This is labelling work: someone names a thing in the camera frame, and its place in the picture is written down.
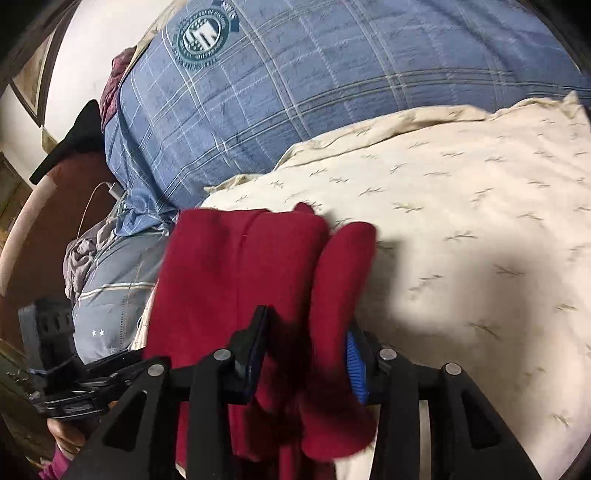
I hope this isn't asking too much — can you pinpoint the blue plaid pillow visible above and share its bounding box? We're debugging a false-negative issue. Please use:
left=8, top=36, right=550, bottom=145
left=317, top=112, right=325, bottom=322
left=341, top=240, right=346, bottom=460
left=104, top=0, right=591, bottom=236

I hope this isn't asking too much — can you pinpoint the maroon cloth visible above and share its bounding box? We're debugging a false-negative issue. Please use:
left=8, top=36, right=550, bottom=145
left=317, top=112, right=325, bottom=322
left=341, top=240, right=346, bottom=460
left=99, top=46, right=139, bottom=127

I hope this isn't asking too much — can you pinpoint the brown bed headboard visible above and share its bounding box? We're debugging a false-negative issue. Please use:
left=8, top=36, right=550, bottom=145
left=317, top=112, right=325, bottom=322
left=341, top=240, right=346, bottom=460
left=0, top=152, right=116, bottom=324

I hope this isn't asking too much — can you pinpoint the framed wall picture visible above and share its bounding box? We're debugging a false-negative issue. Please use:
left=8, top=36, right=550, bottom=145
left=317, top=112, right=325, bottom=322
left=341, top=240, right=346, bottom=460
left=9, top=28, right=61, bottom=127

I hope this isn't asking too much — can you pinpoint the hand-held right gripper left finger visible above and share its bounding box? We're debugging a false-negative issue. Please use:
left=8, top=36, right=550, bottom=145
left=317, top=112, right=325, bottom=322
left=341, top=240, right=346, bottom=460
left=65, top=305, right=271, bottom=480

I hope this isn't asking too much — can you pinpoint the wooden cabinet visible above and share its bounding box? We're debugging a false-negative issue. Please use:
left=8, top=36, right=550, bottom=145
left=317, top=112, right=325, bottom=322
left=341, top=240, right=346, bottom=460
left=0, top=152, right=33, bottom=236

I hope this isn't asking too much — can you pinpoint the person's left hand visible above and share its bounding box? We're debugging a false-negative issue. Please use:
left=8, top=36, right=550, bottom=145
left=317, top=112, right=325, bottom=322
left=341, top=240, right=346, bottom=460
left=46, top=415, right=90, bottom=460

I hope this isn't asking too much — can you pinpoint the red knit sweater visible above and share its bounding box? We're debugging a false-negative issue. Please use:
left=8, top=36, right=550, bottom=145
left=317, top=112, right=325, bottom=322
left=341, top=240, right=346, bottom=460
left=143, top=202, right=377, bottom=480

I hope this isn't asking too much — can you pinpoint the black cloth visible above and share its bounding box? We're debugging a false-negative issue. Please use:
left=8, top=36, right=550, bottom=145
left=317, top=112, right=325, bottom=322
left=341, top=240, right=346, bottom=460
left=28, top=99, right=107, bottom=185

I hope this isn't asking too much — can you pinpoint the pinkish grey crumpled cloth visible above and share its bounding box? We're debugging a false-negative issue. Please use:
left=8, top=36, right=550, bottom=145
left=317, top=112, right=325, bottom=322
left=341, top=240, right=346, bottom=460
left=64, top=217, right=121, bottom=301

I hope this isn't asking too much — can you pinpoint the cream leaf-print blanket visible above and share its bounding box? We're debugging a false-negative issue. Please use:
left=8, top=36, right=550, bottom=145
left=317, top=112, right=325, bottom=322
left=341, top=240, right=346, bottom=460
left=131, top=90, right=591, bottom=480

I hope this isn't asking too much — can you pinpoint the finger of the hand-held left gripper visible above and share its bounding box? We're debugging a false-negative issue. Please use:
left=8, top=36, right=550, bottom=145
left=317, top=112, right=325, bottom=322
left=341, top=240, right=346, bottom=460
left=76, top=350, right=153, bottom=395

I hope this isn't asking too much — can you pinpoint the white charger cable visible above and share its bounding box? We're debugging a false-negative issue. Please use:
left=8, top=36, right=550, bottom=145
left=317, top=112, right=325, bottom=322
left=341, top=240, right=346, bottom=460
left=76, top=182, right=109, bottom=241

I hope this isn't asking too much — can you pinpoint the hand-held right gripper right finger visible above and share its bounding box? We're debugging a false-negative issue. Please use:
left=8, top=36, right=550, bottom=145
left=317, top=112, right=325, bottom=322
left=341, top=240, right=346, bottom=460
left=345, top=330, right=543, bottom=480

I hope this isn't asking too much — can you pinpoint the grey plaid bed sheet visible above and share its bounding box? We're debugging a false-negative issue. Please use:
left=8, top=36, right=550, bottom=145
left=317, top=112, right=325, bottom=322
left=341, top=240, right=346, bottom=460
left=71, top=231, right=169, bottom=365

